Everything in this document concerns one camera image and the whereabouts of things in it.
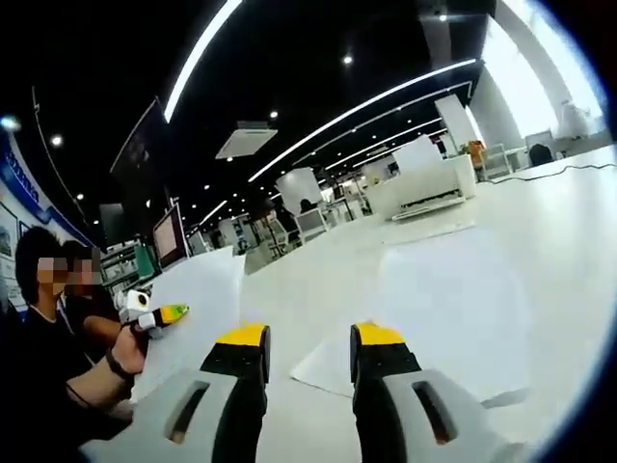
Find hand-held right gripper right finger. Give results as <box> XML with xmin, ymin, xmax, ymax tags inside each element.
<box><xmin>349</xmin><ymin>321</ymin><xmax>525</xmax><ymax>463</ymax></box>

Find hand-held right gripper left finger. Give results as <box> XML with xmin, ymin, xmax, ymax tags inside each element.
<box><xmin>103</xmin><ymin>323</ymin><xmax>271</xmax><ymax>463</ymax></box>

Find white printing paper sheet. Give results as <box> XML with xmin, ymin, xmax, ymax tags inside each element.
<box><xmin>130</xmin><ymin>247</ymin><xmax>248</xmax><ymax>404</ymax></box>

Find person's left hand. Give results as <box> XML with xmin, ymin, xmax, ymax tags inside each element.
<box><xmin>113</xmin><ymin>323</ymin><xmax>148</xmax><ymax>380</ymax></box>

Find green box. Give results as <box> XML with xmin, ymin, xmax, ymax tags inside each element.
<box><xmin>137</xmin><ymin>243</ymin><xmax>158</xmax><ymax>279</ymax></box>

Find dark wristband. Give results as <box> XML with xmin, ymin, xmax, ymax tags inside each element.
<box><xmin>104</xmin><ymin>347</ymin><xmax>139</xmax><ymax>383</ymax></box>

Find white laptop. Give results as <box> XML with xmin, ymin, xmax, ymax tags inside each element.
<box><xmin>151</xmin><ymin>202</ymin><xmax>193</xmax><ymax>271</ymax></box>

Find small dark monitor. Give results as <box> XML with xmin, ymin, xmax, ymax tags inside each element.
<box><xmin>99</xmin><ymin>202</ymin><xmax>126</xmax><ymax>247</ymax></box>

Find person's black clothing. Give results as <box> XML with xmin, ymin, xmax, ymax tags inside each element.
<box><xmin>0</xmin><ymin>298</ymin><xmax>131</xmax><ymax>463</ymax></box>

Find large dark monitor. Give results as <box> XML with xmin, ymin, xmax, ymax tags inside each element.
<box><xmin>109</xmin><ymin>95</ymin><xmax>170</xmax><ymax>213</ymax></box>

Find white office chair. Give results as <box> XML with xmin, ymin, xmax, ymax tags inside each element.
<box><xmin>293</xmin><ymin>209</ymin><xmax>330</xmax><ymax>245</ymax></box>

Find ceiling air conditioner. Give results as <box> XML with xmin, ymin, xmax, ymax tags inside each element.
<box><xmin>215</xmin><ymin>120</ymin><xmax>280</xmax><ymax>160</ymax></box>

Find white printer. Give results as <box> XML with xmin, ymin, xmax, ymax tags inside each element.
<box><xmin>370</xmin><ymin>156</ymin><xmax>478</xmax><ymax>223</ymax></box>

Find white table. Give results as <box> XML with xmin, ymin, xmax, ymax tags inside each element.
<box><xmin>79</xmin><ymin>144</ymin><xmax>617</xmax><ymax>463</ymax></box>

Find printer input paper sheets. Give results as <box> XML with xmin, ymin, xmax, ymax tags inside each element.
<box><xmin>392</xmin><ymin>134</ymin><xmax>444</xmax><ymax>179</ymax></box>

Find orange figure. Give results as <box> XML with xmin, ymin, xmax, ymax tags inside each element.
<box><xmin>467</xmin><ymin>139</ymin><xmax>486</xmax><ymax>171</ymax></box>

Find long ceiling light strip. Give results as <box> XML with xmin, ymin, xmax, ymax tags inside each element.
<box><xmin>248</xmin><ymin>57</ymin><xmax>478</xmax><ymax>183</ymax></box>

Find black office chair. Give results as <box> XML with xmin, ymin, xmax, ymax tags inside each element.
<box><xmin>527</xmin><ymin>144</ymin><xmax>556</xmax><ymax>168</ymax></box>

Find white humanoid figure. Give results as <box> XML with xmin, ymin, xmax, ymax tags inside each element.
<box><xmin>558</xmin><ymin>98</ymin><xmax>592</xmax><ymax>139</ymax></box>

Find large window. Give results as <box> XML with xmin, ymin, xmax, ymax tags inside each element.
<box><xmin>481</xmin><ymin>0</ymin><xmax>608</xmax><ymax>146</ymax></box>

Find blue and white wall poster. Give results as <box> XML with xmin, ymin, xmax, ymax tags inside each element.
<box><xmin>0</xmin><ymin>129</ymin><xmax>93</xmax><ymax>310</ymax></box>

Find black printer cable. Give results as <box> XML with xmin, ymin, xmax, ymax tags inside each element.
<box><xmin>485</xmin><ymin>162</ymin><xmax>617</xmax><ymax>184</ymax></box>

